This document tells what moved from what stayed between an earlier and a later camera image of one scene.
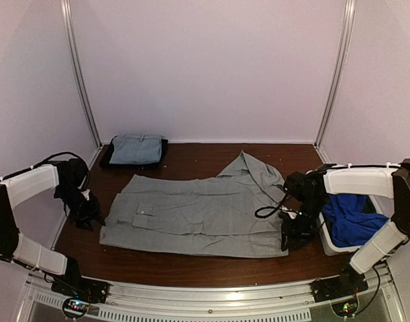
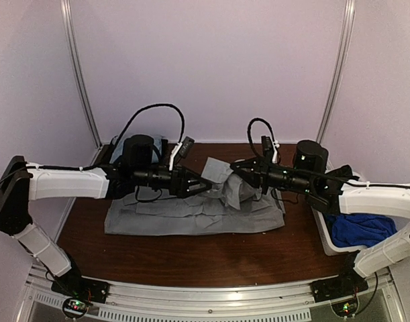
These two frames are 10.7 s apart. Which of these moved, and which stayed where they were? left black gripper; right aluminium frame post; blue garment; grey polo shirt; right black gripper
Moved: right black gripper; left black gripper; grey polo shirt
Stayed: right aluminium frame post; blue garment
